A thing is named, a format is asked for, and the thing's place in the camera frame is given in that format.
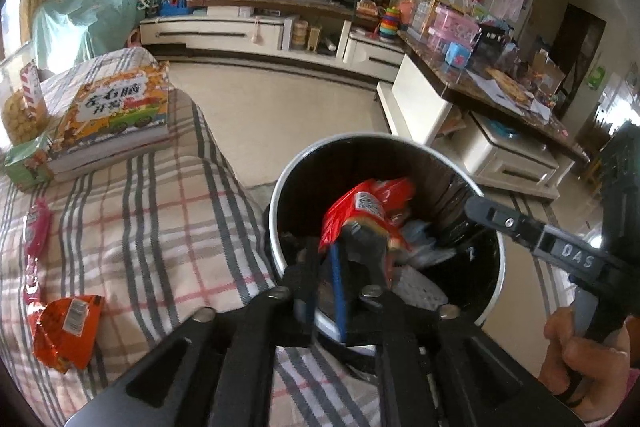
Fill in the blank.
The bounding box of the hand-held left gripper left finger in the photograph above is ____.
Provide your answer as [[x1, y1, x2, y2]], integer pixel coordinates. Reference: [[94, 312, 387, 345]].
[[65, 252, 326, 427]]

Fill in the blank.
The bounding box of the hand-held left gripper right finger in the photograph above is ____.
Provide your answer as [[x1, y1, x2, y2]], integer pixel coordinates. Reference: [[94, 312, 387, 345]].
[[327, 227, 571, 427]]

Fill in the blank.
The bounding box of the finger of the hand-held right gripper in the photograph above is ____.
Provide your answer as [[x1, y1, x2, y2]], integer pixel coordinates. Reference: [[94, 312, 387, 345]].
[[464, 196, 547, 254]]

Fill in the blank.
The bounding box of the red snack wrapper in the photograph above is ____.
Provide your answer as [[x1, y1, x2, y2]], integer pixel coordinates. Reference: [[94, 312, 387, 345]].
[[319, 177, 417, 258]]

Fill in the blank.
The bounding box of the black bin with white rim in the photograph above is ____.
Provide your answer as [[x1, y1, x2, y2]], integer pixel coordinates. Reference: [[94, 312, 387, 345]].
[[264, 133, 507, 348]]

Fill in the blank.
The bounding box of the person's right hand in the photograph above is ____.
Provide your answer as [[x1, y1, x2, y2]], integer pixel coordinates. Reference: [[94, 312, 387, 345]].
[[539, 307, 633, 408]]

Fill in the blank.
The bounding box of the white perforated plastic piece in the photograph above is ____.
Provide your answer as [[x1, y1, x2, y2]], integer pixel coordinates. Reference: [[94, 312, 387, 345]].
[[395, 267, 446, 308]]

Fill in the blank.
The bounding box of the light blue wrapper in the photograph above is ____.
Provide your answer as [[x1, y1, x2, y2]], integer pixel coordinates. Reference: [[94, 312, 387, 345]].
[[400, 219, 436, 253]]

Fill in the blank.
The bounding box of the cluttered coffee table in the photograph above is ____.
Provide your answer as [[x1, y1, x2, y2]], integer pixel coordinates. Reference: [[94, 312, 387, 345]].
[[377, 29, 591, 200]]

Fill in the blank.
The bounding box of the plaid blanket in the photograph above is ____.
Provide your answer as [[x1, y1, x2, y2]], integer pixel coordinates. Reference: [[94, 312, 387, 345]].
[[0, 47, 381, 427]]

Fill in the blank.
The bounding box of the small blue box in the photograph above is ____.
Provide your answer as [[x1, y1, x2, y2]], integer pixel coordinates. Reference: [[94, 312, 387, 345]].
[[445, 42, 473, 70]]

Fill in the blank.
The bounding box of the pink storage box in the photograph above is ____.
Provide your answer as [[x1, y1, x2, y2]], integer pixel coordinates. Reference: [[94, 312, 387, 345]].
[[427, 4, 481, 52]]

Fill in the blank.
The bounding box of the orange snack wrapper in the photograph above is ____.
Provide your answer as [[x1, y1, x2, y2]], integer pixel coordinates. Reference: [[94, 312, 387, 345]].
[[30, 294, 106, 375]]

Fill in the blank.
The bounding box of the colourful picture book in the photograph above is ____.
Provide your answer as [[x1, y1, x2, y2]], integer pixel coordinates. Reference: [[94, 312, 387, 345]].
[[47, 61, 173, 180]]

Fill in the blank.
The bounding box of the white television cabinet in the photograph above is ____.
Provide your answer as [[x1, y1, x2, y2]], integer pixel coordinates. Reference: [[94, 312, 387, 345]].
[[139, 0, 406, 80]]

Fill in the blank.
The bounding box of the pink stick wrapper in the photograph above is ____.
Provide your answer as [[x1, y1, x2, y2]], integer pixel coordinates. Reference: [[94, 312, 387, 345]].
[[22, 199, 53, 303]]

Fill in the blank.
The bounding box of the green box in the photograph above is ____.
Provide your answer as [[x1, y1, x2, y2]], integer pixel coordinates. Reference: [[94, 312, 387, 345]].
[[4, 134, 55, 192]]

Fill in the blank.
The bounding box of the blue toy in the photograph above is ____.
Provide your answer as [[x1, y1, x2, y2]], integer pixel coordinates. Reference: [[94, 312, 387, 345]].
[[159, 0, 193, 18]]

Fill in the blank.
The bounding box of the clear bag of snacks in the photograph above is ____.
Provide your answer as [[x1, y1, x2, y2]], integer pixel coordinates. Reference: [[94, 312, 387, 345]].
[[0, 44, 51, 145]]

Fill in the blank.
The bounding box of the stacking ring toy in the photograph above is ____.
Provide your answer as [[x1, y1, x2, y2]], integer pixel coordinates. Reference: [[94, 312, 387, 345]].
[[378, 6, 403, 40]]

